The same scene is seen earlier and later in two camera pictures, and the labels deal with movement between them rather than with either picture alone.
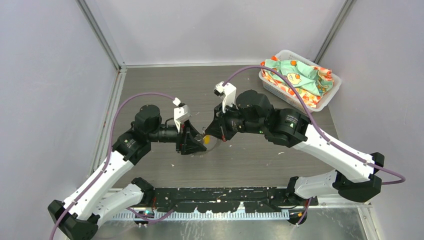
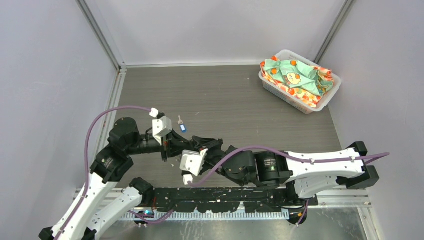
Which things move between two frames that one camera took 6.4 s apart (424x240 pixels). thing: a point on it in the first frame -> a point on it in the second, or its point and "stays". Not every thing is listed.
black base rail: x=226 y=200 stays
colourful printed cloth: x=310 y=82 stays
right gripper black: x=218 y=129 -> x=209 y=143
